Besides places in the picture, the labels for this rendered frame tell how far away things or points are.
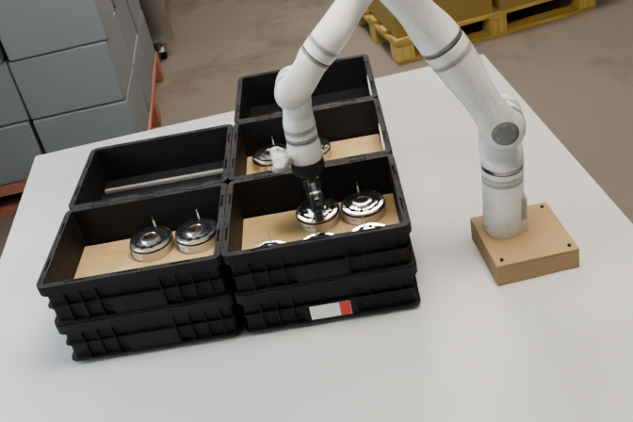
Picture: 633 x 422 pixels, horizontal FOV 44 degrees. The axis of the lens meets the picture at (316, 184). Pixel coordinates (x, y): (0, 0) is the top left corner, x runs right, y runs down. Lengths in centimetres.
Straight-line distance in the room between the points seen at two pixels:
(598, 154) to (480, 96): 198
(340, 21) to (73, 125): 239
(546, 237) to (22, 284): 134
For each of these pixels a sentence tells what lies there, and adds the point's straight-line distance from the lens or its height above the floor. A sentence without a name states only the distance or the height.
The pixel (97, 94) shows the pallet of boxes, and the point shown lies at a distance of 369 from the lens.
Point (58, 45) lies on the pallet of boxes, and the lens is 362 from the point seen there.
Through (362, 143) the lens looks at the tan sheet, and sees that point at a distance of 210.
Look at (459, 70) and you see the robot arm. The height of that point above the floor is 120.
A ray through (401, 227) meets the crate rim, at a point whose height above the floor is 93.
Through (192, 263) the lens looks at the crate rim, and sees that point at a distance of 163.
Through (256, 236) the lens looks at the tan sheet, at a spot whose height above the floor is 83.
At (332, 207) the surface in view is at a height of 86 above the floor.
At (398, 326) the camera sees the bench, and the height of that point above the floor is 70.
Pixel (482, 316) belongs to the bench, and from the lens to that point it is 171.
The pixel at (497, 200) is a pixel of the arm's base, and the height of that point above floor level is 87.
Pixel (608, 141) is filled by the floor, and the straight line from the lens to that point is 363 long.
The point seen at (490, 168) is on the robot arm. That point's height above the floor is 95.
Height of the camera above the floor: 187
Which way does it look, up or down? 32 degrees down
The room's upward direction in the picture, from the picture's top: 12 degrees counter-clockwise
